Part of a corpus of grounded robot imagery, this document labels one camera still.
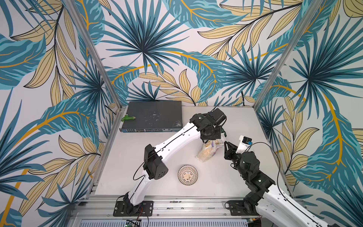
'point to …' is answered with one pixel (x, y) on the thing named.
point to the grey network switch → (152, 116)
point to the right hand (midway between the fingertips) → (219, 145)
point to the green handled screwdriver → (222, 131)
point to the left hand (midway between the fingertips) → (215, 137)
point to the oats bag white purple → (208, 149)
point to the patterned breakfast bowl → (187, 175)
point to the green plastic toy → (126, 117)
